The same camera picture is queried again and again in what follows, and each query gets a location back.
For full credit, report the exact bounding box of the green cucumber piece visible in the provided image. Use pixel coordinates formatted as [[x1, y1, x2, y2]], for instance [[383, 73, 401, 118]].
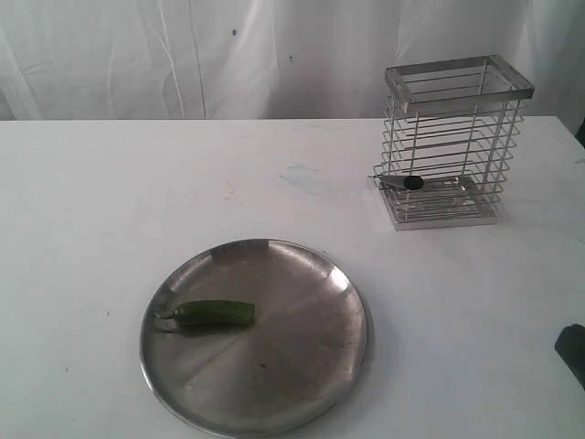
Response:
[[169, 300, 255, 326]]

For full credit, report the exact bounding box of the black handled kitchen knife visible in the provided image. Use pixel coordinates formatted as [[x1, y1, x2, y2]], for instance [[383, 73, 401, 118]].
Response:
[[368, 175, 462, 194]]

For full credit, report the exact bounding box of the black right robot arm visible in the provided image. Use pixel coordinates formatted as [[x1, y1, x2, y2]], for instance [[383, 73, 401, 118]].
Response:
[[554, 324, 585, 369]]

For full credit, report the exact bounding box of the round stainless steel plate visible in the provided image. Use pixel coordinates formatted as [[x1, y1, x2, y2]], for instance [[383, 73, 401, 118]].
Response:
[[139, 239, 368, 438]]

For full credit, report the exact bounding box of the white backdrop curtain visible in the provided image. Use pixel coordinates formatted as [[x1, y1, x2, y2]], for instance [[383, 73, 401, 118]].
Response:
[[1, 1, 584, 129]]

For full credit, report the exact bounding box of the wire metal utensil rack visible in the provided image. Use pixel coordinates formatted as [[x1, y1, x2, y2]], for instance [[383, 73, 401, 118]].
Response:
[[373, 55, 535, 230]]

